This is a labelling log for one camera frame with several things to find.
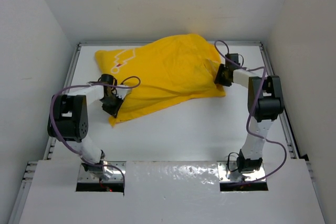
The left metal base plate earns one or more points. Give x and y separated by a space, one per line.
110 172

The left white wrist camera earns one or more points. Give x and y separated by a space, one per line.
122 92

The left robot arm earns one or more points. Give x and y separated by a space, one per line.
69 124

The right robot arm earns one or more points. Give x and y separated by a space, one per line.
265 103

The yellow pillowcase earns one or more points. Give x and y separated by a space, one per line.
165 73

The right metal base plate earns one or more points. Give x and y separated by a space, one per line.
228 173

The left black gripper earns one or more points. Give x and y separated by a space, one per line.
113 111

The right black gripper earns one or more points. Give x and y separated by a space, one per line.
219 80

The metal base plate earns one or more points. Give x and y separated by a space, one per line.
110 172
228 173

